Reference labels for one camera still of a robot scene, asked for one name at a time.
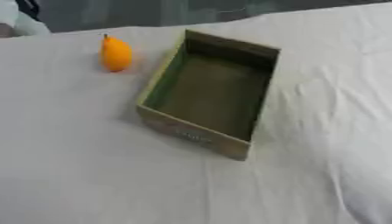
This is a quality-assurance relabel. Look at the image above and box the tan cardboard box green inside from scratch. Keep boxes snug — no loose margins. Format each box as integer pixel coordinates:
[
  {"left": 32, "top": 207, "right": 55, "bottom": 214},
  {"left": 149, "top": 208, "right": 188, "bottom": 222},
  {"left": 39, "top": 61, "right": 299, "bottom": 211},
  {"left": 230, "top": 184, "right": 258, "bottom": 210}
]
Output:
[{"left": 135, "top": 29, "right": 282, "bottom": 162}]

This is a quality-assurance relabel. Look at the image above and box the orange toy pear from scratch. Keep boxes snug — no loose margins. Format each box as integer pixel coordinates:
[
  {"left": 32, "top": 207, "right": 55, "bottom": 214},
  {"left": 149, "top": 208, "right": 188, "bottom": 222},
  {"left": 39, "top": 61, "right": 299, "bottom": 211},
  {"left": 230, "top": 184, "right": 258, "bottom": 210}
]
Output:
[{"left": 98, "top": 33, "right": 135, "bottom": 73}]

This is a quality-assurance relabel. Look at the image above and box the person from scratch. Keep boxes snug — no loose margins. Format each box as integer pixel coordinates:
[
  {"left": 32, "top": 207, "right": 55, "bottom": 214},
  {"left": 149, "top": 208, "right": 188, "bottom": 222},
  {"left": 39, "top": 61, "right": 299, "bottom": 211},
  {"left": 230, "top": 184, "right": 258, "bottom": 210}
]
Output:
[{"left": 0, "top": 0, "right": 53, "bottom": 39}]

